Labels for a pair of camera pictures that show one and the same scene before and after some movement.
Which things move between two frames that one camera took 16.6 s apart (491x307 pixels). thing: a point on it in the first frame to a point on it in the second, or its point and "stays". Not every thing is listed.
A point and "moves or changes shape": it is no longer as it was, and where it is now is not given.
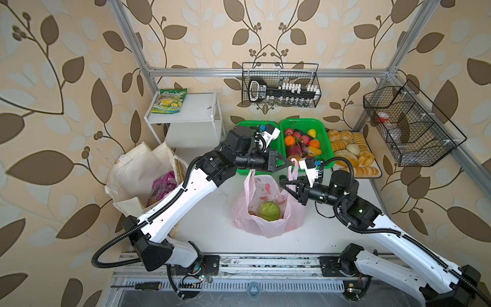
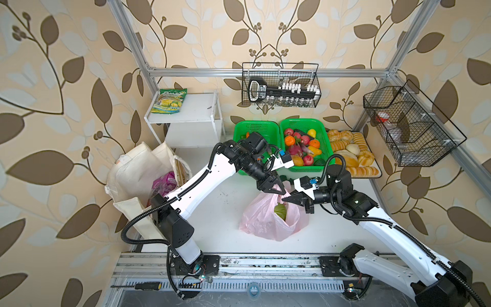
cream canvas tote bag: x=133 y=176 stays
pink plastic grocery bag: x=264 y=208 moves or changes shape
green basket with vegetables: x=277 y=143 stays
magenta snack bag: x=162 y=186 stays
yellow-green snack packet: x=169 y=102 stays
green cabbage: x=269 y=211 to x=281 y=210
